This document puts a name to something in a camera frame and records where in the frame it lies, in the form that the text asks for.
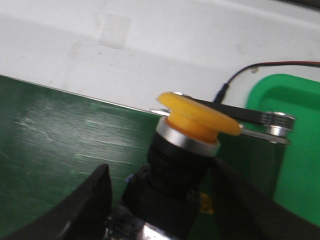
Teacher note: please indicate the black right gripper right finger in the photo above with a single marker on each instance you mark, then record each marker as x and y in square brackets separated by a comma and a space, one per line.
[244, 213]

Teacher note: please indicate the green plastic tray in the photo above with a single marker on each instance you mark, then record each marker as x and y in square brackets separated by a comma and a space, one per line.
[298, 185]

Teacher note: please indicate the green conveyor belt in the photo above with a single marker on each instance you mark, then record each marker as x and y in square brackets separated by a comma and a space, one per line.
[51, 141]

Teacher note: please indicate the silver conveyor end roller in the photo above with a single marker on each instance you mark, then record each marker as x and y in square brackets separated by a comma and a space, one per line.
[275, 125]

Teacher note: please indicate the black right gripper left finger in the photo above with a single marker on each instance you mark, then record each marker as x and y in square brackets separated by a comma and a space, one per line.
[80, 216]

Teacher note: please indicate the yellow push button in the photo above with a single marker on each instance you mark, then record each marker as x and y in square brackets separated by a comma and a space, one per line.
[161, 200]

